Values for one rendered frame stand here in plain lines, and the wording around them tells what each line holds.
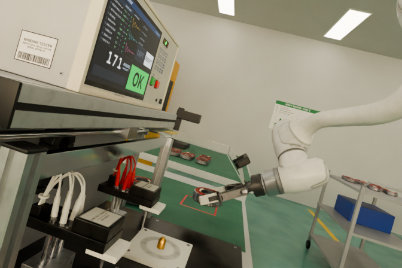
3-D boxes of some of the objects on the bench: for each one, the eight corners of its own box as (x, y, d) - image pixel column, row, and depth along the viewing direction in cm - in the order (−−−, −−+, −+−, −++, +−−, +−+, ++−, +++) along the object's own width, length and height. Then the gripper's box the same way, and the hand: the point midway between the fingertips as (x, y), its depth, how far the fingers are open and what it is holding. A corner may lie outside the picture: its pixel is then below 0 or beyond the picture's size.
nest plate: (191, 248, 76) (192, 244, 76) (180, 278, 61) (182, 273, 61) (142, 231, 78) (143, 227, 78) (119, 255, 63) (121, 250, 63)
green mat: (241, 201, 148) (241, 201, 148) (245, 252, 88) (245, 252, 88) (87, 151, 161) (87, 151, 161) (-3, 166, 100) (-3, 166, 100)
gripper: (265, 203, 82) (197, 216, 88) (267, 188, 105) (213, 200, 110) (258, 178, 83) (191, 193, 89) (262, 168, 106) (209, 181, 111)
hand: (209, 195), depth 99 cm, fingers closed on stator, 11 cm apart
